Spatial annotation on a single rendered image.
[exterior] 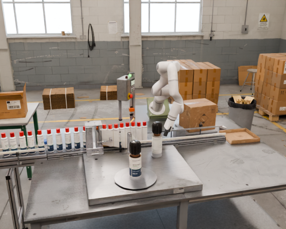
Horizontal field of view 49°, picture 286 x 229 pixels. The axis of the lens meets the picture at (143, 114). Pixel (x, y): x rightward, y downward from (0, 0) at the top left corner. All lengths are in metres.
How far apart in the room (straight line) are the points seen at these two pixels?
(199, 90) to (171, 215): 3.62
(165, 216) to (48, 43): 5.99
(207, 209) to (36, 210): 1.67
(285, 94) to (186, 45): 3.16
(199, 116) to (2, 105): 2.28
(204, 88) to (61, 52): 3.73
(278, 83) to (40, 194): 4.79
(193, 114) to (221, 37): 5.64
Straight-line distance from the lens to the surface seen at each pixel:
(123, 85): 2.69
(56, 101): 6.77
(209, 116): 3.26
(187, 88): 6.19
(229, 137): 3.22
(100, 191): 2.21
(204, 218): 3.09
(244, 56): 8.99
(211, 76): 6.30
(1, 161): 2.85
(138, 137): 2.83
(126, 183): 2.26
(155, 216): 3.06
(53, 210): 2.18
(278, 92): 6.17
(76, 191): 2.34
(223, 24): 8.63
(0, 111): 4.08
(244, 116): 5.17
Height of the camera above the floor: 2.08
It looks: 19 degrees down
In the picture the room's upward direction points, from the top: straight up
